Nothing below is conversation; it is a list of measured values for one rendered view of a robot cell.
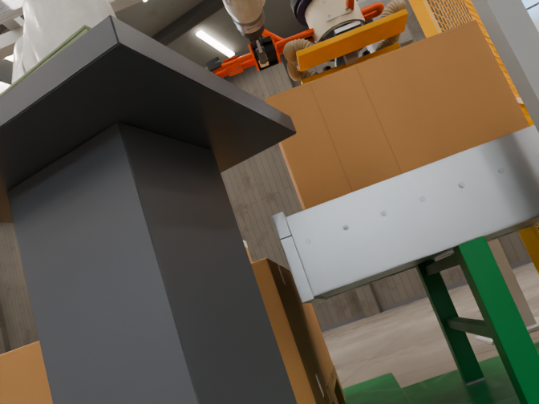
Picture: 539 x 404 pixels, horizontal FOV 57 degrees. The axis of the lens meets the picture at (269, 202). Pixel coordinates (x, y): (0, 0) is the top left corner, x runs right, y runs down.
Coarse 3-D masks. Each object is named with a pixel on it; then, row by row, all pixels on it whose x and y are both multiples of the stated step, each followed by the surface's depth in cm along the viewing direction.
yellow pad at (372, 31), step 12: (396, 12) 143; (372, 24) 144; (384, 24) 144; (396, 24) 146; (336, 36) 144; (348, 36) 144; (360, 36) 146; (372, 36) 148; (384, 36) 151; (312, 48) 145; (324, 48) 145; (336, 48) 148; (348, 48) 150; (360, 48) 153; (300, 60) 147; (312, 60) 150; (324, 60) 152
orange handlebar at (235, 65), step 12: (348, 0) 148; (372, 12) 161; (300, 36) 159; (312, 36) 162; (228, 60) 161; (240, 60) 160; (252, 60) 164; (216, 72) 161; (228, 72) 163; (240, 72) 165
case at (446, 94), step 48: (432, 48) 132; (480, 48) 130; (288, 96) 134; (336, 96) 132; (384, 96) 131; (432, 96) 129; (480, 96) 128; (288, 144) 131; (336, 144) 129; (384, 144) 128; (432, 144) 126; (480, 144) 125; (336, 192) 127
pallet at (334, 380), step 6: (330, 372) 192; (336, 372) 215; (330, 378) 178; (336, 378) 205; (330, 384) 170; (336, 384) 205; (330, 390) 162; (336, 390) 204; (342, 390) 212; (330, 396) 156; (336, 396) 204; (342, 396) 203; (324, 402) 135; (330, 402) 149; (336, 402) 166
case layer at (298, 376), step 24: (264, 264) 128; (264, 288) 127; (288, 288) 152; (288, 312) 131; (312, 312) 209; (288, 336) 124; (312, 336) 171; (0, 360) 134; (24, 360) 133; (288, 360) 123; (312, 360) 144; (0, 384) 133; (24, 384) 132; (48, 384) 131; (312, 384) 125
